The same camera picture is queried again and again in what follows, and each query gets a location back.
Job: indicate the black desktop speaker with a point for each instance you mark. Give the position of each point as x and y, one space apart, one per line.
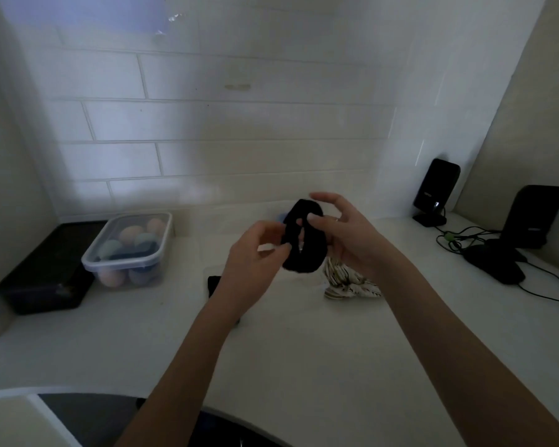
438 183
533 214

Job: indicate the person's left forearm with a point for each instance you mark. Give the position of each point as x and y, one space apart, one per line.
177 386

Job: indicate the white cabinet frame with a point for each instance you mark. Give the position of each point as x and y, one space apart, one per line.
4 419

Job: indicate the pile of pastel makeup sponges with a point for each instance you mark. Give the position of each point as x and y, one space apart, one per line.
130 235

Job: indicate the person's right hand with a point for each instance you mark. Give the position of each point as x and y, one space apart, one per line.
358 242

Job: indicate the black headband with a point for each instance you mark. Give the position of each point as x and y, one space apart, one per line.
307 256
214 287

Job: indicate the black computer mouse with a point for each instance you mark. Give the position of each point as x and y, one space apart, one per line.
494 265

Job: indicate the person's right forearm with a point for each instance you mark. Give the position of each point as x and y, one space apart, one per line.
461 358

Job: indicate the clear lidded sponge container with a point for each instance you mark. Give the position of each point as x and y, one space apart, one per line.
89 264

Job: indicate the white patterned scrunchie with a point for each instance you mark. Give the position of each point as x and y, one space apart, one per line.
349 286

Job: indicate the person's left hand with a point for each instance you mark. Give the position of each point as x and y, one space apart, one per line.
247 274

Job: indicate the black tray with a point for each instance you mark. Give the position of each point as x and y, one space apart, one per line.
42 274

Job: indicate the blue headband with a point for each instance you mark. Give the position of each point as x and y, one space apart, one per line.
282 217

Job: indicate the pale paper sheet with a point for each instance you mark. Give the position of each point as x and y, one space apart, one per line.
84 11

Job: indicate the person's dark clothing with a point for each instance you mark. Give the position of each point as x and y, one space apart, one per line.
98 419

